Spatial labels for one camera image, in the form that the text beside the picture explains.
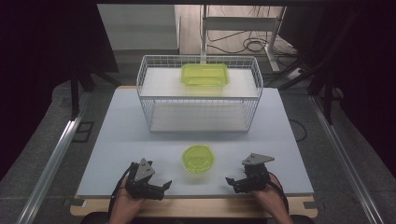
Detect green rectangular plastic container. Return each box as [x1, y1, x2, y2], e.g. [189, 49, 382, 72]
[180, 63, 231, 88]

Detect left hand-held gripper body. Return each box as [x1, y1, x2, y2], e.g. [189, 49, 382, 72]
[125, 158, 165, 201]

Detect green round plastic bowl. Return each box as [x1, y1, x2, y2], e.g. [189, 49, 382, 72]
[181, 144, 216, 175]

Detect black stand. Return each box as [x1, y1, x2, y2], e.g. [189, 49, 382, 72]
[69, 66, 121, 121]
[306, 12, 359, 126]

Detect person's right hand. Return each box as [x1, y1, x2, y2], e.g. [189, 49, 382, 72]
[249, 174, 293, 224]

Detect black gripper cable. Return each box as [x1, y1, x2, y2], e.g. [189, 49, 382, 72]
[266, 172, 290, 215]
[107, 161, 138, 217]

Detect aluminium rail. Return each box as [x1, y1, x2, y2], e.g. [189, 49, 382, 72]
[308, 93, 386, 224]
[15, 106, 88, 224]

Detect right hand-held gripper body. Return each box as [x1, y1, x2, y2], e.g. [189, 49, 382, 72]
[239, 152, 276, 193]

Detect black floor cables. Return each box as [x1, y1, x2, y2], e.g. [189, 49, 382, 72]
[206, 29, 301, 58]

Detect white cabinet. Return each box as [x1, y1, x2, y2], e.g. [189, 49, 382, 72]
[96, 4, 181, 56]

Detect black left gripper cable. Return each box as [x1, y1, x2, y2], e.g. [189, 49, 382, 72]
[107, 161, 138, 217]

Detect black square floor frame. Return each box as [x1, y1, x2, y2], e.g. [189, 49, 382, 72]
[71, 120, 95, 144]

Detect white wire shelf rack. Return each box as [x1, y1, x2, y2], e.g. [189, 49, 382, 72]
[135, 54, 264, 134]

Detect person's left hand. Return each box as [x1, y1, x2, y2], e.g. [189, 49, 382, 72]
[107, 176, 147, 224]

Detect white metal desk frame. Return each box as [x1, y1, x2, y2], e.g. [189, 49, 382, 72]
[200, 4, 288, 74]

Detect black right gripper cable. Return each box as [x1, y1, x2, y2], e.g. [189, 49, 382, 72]
[266, 172, 290, 215]

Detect thin black cable loop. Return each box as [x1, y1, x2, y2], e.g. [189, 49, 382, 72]
[288, 119, 309, 144]

